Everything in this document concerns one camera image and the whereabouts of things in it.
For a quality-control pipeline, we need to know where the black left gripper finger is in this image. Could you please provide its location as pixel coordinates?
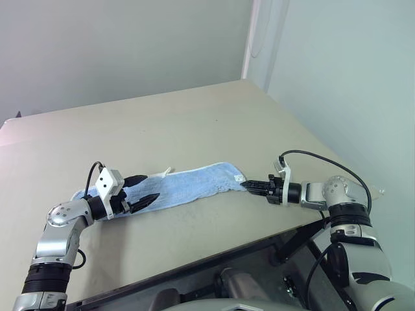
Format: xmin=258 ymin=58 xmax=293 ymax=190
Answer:
xmin=129 ymin=192 xmax=161 ymax=213
xmin=124 ymin=175 xmax=148 ymax=188

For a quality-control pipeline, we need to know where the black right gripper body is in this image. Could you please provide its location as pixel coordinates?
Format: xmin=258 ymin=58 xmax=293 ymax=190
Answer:
xmin=266 ymin=173 xmax=287 ymax=206

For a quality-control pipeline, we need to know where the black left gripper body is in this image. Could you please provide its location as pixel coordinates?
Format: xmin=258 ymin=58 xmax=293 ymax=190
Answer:
xmin=110 ymin=189 xmax=132 ymax=215

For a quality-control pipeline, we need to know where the light blue towel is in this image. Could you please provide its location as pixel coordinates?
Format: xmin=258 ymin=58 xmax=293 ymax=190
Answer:
xmin=70 ymin=161 xmax=248 ymax=217

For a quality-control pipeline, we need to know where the grey robot torso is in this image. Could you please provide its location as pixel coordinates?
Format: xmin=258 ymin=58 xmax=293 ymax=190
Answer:
xmin=152 ymin=266 xmax=328 ymax=311

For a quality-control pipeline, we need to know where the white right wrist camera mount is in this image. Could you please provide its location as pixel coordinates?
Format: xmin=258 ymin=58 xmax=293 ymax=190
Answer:
xmin=273 ymin=156 xmax=292 ymax=207

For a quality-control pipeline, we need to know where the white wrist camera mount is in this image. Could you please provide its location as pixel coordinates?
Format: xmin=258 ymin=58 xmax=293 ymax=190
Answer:
xmin=273 ymin=156 xmax=292 ymax=207
xmin=96 ymin=167 xmax=125 ymax=220

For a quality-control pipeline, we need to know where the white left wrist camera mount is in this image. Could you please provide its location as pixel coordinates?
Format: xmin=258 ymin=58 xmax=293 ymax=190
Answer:
xmin=96 ymin=167 xmax=125 ymax=220

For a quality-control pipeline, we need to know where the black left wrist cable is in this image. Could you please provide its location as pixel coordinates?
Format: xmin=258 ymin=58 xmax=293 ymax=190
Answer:
xmin=84 ymin=161 xmax=106 ymax=200

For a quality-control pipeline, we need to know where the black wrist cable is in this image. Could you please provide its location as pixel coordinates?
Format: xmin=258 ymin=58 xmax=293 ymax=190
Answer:
xmin=84 ymin=161 xmax=106 ymax=200
xmin=279 ymin=149 xmax=372 ymax=224

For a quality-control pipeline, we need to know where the black table frame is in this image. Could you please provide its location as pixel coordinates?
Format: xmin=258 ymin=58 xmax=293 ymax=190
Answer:
xmin=66 ymin=218 xmax=330 ymax=311

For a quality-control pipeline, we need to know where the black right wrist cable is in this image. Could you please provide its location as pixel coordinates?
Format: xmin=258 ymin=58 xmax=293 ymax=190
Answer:
xmin=279 ymin=149 xmax=372 ymax=224

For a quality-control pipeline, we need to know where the black left elbow cable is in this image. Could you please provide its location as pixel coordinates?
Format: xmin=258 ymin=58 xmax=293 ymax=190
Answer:
xmin=71 ymin=249 xmax=88 ymax=270

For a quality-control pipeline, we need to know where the black right upper arm cable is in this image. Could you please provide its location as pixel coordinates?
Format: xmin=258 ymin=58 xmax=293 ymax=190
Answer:
xmin=305 ymin=242 xmax=338 ymax=311

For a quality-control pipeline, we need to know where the thin white wall cord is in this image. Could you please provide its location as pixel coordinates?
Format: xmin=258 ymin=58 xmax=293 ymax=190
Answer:
xmin=250 ymin=0 xmax=275 ymax=59

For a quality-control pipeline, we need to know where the white door frame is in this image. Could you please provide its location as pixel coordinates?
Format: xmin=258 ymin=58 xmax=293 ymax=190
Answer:
xmin=241 ymin=0 xmax=290 ymax=95

